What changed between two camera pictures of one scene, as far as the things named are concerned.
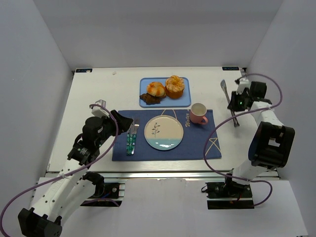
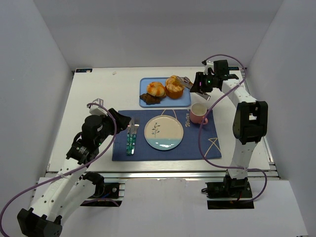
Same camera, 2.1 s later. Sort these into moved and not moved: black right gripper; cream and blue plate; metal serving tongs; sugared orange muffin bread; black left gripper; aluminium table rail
Moved: black right gripper; metal serving tongs
Not moved: black left gripper; cream and blue plate; aluminium table rail; sugared orange muffin bread
